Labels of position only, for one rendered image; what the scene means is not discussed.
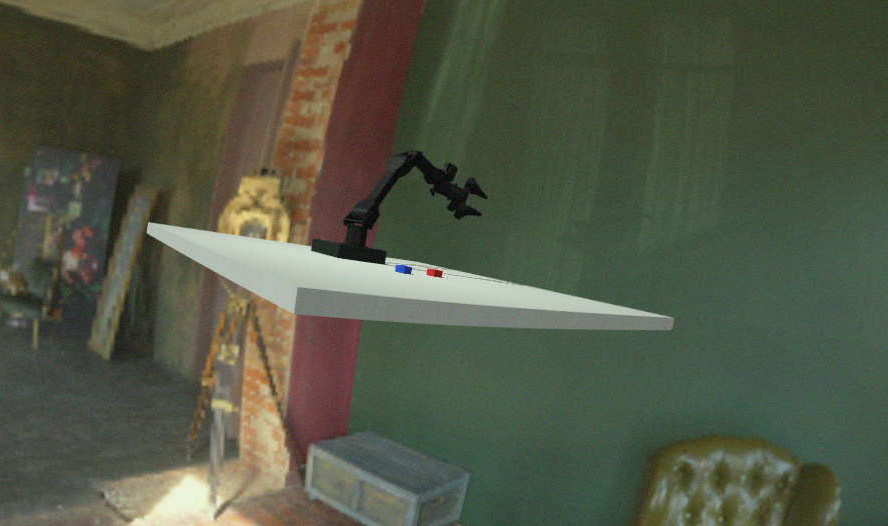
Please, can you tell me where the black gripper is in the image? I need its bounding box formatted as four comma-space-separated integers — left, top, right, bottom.
446, 178, 487, 220

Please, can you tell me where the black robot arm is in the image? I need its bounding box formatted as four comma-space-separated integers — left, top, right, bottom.
344, 151, 458, 248

